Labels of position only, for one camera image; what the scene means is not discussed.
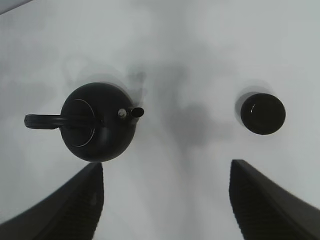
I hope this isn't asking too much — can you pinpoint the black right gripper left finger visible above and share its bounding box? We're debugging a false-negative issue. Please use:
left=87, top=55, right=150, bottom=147
left=0, top=163, right=104, bottom=240

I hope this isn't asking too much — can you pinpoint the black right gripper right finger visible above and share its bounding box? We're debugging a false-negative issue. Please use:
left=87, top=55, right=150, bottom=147
left=229, top=159, right=320, bottom=240

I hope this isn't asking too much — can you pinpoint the black round teapot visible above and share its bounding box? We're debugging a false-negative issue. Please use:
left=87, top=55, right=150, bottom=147
left=24, top=82, right=145, bottom=162

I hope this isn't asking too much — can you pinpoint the small black teacup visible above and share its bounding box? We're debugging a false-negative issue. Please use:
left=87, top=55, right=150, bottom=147
left=240, top=93, right=286, bottom=135

